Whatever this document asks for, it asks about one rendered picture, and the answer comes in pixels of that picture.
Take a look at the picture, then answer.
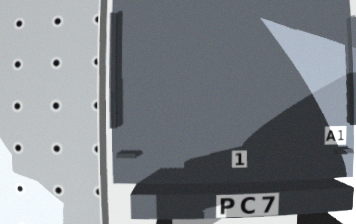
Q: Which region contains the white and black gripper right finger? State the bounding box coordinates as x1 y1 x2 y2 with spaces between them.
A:
297 212 344 224

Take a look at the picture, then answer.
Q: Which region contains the grey perforated base plate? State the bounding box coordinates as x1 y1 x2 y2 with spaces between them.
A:
0 0 101 224

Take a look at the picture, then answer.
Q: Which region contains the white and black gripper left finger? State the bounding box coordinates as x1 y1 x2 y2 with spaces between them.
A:
156 219 172 224

